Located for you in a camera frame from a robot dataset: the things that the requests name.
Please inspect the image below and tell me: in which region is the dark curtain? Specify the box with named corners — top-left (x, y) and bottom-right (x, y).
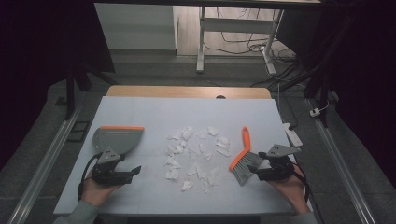
top-left (276, 0), bottom-right (396, 188)
top-left (0, 0), bottom-right (116, 171)

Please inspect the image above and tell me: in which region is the aluminium rail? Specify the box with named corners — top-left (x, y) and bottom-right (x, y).
top-left (305, 97), bottom-right (378, 224)
top-left (7, 104), bottom-right (82, 224)

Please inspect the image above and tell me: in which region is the white metal desk frame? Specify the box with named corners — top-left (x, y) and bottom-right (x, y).
top-left (195, 6), bottom-right (286, 76)

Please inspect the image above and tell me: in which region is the bundle of black floor cables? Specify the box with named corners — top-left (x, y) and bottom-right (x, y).
top-left (204, 7), bottom-right (300, 88)

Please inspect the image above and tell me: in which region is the person's left hand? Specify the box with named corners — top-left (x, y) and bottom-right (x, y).
top-left (81, 178), bottom-right (121, 208)

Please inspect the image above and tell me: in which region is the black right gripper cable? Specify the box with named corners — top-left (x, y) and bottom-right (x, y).
top-left (291, 170), bottom-right (312, 203)

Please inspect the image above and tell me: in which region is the black metal stand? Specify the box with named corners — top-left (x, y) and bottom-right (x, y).
top-left (270, 18), bottom-right (356, 129)
top-left (64, 60), bottom-right (120, 121)

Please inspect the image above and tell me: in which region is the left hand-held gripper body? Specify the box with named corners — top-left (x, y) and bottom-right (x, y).
top-left (92, 146), bottom-right (127, 187)

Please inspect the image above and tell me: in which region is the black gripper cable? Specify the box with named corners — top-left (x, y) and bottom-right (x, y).
top-left (291, 170), bottom-right (312, 203)
top-left (78, 153), bottom-right (104, 201)

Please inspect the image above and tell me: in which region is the wooden table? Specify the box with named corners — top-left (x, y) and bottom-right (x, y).
top-left (106, 85), bottom-right (273, 100)

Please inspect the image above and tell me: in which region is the grey dustpan with orange edge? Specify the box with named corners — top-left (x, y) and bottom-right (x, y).
top-left (92, 125), bottom-right (146, 157)

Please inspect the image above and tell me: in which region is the orange brush with grey bristles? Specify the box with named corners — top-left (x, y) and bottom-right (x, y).
top-left (229, 126), bottom-right (264, 187)

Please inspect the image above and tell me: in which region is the white power strip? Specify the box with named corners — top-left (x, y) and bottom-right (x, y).
top-left (282, 122), bottom-right (304, 148)

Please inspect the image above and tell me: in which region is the white board table cover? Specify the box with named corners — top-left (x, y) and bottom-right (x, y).
top-left (53, 95), bottom-right (314, 217)

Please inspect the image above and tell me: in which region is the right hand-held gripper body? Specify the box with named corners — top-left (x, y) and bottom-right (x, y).
top-left (257, 144), bottom-right (302, 182)

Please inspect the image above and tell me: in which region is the person's right hand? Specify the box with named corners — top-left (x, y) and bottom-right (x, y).
top-left (267, 164), bottom-right (313, 216)

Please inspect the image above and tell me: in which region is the white cabinet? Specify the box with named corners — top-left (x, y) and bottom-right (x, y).
top-left (94, 3), bottom-right (177, 51)

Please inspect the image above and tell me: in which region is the pile of white paper scraps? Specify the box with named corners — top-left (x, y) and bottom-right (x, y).
top-left (163, 125), bottom-right (233, 195)

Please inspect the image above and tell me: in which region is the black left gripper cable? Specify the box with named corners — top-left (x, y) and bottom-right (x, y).
top-left (78, 153), bottom-right (104, 201)

